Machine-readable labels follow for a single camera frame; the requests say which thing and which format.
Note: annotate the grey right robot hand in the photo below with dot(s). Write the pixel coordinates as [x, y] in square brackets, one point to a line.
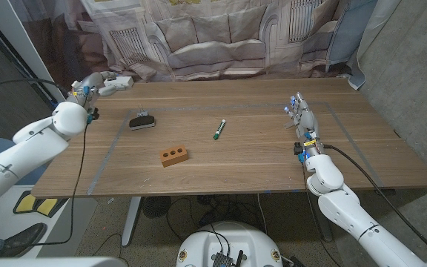
[306, 122]

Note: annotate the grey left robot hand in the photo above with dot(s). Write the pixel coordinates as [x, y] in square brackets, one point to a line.
[89, 87]

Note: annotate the grey paper clamp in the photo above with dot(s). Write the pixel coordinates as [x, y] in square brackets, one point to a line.
[143, 113]

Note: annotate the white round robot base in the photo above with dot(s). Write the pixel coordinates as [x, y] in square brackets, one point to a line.
[230, 241]

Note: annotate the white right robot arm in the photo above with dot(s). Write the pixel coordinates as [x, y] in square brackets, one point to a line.
[347, 211]

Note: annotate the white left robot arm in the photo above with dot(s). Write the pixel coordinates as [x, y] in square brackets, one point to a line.
[24, 152]

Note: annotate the green marker pen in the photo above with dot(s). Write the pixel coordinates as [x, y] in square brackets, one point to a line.
[219, 130]

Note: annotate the orange block with three holes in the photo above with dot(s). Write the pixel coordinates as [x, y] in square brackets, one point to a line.
[174, 156]

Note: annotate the small clear tape piece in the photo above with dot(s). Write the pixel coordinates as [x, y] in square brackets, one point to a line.
[289, 124]

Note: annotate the white power strip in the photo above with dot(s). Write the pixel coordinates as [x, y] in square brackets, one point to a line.
[124, 82]

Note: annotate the black felt eraser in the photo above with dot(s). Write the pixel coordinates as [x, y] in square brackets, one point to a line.
[142, 122]

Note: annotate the grey tape rectangle outline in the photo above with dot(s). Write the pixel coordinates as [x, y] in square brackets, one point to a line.
[235, 108]

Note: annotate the white upright panel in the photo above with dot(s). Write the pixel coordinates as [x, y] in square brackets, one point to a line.
[28, 48]

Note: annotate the printed sofa backdrop curtain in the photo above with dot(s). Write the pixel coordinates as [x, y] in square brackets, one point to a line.
[217, 37]

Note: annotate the round black floor fan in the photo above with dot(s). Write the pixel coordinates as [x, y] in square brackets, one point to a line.
[156, 206]

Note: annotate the white table leg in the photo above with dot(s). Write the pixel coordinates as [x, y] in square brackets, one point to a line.
[131, 219]

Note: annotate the white floor platform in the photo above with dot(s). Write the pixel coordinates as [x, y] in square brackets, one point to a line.
[69, 230]

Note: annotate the black electronics module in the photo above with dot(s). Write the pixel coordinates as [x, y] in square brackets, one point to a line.
[222, 259]

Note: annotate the person leg with dark shoe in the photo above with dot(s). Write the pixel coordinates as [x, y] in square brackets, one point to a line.
[24, 239]

